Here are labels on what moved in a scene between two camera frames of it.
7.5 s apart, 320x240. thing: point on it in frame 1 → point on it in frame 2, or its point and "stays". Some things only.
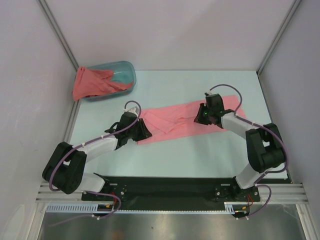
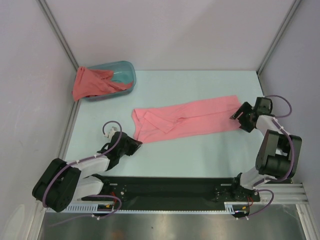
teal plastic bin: x=123 y=72 stays
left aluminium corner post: x=52 y=21 stays
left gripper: x=144 y=133 → x=134 y=144
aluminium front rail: x=279 y=193 stays
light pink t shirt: x=171 y=122 stays
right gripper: x=199 y=118 → x=245 y=107
